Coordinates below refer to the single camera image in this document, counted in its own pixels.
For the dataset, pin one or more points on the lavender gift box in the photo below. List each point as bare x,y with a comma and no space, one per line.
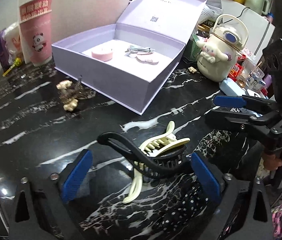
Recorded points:
101,80

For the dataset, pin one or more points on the black polka-dot hair bow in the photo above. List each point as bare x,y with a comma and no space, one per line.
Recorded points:
188,200

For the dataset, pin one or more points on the small cream charm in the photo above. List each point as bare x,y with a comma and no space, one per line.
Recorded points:
192,70

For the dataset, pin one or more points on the printed paper bag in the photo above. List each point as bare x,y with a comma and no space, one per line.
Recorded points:
209,11

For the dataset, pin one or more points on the person's right hand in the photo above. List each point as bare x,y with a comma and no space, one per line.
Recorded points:
271,163

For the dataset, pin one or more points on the white cabinet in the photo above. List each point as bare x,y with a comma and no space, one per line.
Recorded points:
256,27

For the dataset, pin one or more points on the dark purple carton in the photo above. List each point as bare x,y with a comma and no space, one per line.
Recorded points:
0,47

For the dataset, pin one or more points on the red snack packet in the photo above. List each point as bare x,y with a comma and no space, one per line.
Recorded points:
235,71

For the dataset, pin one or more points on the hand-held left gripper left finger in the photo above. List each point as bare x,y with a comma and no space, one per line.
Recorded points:
77,175

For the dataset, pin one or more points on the pink hinged round compact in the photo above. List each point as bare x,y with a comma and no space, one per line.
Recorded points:
147,59

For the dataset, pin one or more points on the cream cartoon water bottle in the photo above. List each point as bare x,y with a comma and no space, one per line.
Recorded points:
213,67

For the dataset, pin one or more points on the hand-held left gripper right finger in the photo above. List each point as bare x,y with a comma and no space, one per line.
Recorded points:
206,177

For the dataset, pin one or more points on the green mug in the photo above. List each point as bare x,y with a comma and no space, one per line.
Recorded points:
256,1

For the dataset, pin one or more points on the pink panda paper cup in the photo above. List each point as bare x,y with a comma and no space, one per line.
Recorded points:
37,42

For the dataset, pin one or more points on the clear glass cup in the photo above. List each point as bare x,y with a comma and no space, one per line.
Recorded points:
256,80

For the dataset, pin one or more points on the black hair claw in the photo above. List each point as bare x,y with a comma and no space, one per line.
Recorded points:
121,142

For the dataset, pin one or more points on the cream hair claw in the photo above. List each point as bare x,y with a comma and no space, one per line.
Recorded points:
167,140

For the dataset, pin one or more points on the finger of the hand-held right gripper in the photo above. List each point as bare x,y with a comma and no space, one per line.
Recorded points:
227,100
231,116

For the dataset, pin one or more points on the green striped box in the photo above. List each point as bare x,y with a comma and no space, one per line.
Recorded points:
193,47

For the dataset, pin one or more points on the white round-button device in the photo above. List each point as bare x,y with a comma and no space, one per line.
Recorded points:
253,93

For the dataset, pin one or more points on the pink labelled round compact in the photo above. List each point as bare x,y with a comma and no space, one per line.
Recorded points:
102,54

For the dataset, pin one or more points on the cream bow hair clip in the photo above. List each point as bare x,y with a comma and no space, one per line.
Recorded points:
66,83

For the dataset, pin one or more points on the yellow toy stick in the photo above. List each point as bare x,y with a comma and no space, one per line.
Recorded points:
15,62

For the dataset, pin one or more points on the light blue case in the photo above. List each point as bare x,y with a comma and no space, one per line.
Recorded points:
228,85

